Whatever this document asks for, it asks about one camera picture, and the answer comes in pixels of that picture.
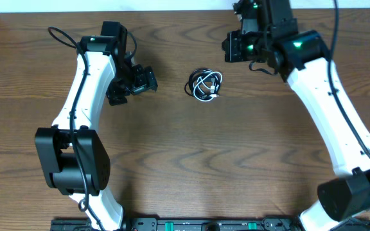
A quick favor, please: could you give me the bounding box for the short black USB cable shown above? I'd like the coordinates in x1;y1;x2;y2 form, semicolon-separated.
200;72;221;99

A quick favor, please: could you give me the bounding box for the long black USB cable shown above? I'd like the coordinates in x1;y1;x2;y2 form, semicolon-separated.
184;67;223;101

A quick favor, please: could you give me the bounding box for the white USB cable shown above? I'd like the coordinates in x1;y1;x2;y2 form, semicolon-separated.
192;71;224;103

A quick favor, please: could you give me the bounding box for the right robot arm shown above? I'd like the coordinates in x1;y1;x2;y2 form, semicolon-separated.
222;0;370;230

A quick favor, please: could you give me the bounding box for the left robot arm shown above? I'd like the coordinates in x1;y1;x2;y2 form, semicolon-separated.
35;21;158;230

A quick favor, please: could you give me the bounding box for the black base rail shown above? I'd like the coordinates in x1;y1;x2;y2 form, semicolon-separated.
49;216;370;231

